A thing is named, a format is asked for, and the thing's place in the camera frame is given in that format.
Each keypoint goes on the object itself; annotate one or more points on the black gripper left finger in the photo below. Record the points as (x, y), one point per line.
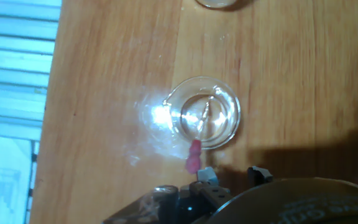
(210, 186)

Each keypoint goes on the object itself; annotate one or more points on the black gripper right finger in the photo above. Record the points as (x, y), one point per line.
(259, 175)

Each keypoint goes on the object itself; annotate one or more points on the glass dropper with red bulb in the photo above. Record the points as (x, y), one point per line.
(194, 158)

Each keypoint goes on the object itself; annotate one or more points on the wooden board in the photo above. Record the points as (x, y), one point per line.
(104, 93)

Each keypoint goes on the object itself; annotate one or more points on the clear glass beaker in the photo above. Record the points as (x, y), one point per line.
(216, 3)
(228, 124)

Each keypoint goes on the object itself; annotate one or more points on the white printed paper sheet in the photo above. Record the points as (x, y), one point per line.
(2, 180)

